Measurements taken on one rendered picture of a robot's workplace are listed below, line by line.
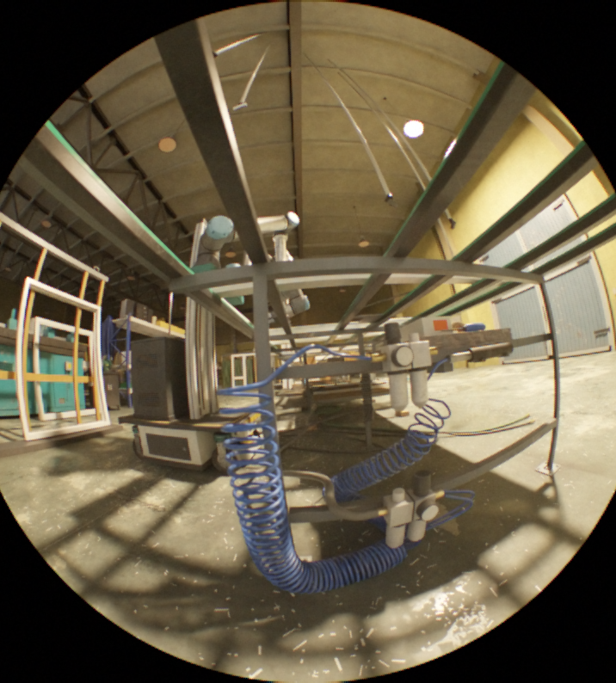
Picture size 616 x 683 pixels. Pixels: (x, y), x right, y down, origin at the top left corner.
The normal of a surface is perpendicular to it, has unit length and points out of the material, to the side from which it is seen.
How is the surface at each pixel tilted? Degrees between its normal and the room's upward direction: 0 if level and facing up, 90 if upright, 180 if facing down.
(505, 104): 180
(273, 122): 180
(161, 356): 90
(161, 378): 90
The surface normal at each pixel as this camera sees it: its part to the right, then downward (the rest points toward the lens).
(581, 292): -1.00, 0.08
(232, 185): 0.09, 0.99
